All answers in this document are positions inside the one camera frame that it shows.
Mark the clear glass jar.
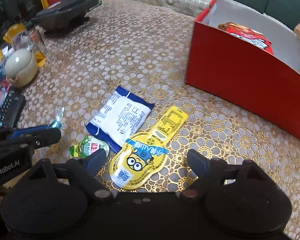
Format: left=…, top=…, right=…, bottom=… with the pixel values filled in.
left=3, top=23, right=47, bottom=68

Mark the black tray device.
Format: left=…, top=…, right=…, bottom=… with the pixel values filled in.
left=31, top=0, right=95, bottom=30

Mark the teal candy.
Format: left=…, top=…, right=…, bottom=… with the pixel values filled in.
left=49, top=107, right=64, bottom=129

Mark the red cardboard box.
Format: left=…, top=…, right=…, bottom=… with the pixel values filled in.
left=185, top=0, right=300, bottom=140

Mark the yellow minion pouch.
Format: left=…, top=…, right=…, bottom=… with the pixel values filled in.
left=109, top=106, right=188, bottom=190

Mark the red snack bag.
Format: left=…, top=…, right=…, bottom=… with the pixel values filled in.
left=218, top=22, right=274, bottom=55

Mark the black remote with buttons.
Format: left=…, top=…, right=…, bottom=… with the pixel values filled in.
left=0, top=89, right=26, bottom=127

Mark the grey ball in bowl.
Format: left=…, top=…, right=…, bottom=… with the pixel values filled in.
left=5, top=48, right=38, bottom=88

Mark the green jelly cup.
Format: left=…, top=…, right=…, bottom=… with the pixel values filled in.
left=69, top=135, right=110, bottom=159

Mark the blue white snack packet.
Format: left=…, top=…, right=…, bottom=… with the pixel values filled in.
left=85, top=86, right=154, bottom=153

